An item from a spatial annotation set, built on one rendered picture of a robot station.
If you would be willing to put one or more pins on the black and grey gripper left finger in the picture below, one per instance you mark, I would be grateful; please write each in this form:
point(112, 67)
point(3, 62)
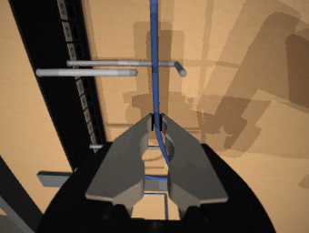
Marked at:
point(114, 174)

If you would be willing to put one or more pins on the blue network cable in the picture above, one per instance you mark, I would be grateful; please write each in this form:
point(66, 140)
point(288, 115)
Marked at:
point(155, 81)

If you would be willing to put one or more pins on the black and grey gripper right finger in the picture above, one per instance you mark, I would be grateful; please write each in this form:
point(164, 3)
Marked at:
point(197, 176)

